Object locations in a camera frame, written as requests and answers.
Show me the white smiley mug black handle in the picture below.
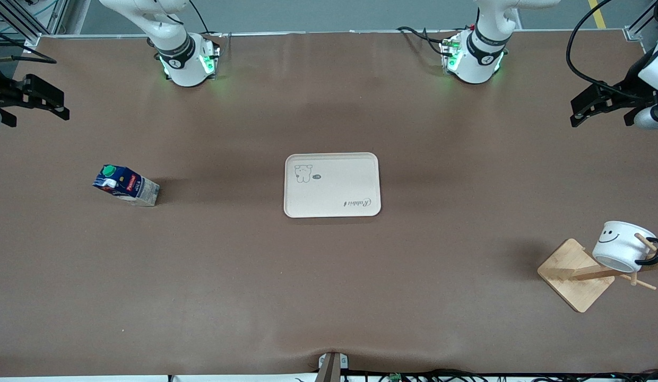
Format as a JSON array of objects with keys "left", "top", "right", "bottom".
[{"left": 592, "top": 221, "right": 658, "bottom": 274}]

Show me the cream rabbit print tray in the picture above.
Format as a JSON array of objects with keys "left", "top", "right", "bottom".
[{"left": 283, "top": 152, "right": 382, "bottom": 219}]

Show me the wooden mug tree stand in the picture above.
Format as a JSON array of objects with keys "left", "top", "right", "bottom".
[{"left": 537, "top": 232, "right": 658, "bottom": 314}]

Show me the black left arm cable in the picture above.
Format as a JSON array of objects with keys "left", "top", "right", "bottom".
[{"left": 567, "top": 0, "right": 648, "bottom": 99}]

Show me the aluminium frame profile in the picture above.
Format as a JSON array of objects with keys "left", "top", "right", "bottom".
[
  {"left": 624, "top": 0, "right": 658, "bottom": 43},
  {"left": 0, "top": 0, "right": 70, "bottom": 51}
]

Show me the black right base cable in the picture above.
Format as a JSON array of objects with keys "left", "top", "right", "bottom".
[{"left": 188, "top": 0, "right": 223, "bottom": 39}]

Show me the black base cable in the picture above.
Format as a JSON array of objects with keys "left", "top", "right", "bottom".
[
  {"left": 396, "top": 25, "right": 460, "bottom": 56},
  {"left": 188, "top": 0, "right": 223, "bottom": 39}
]

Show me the black left base cable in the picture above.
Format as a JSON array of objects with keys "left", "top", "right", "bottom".
[{"left": 396, "top": 25, "right": 460, "bottom": 56}]

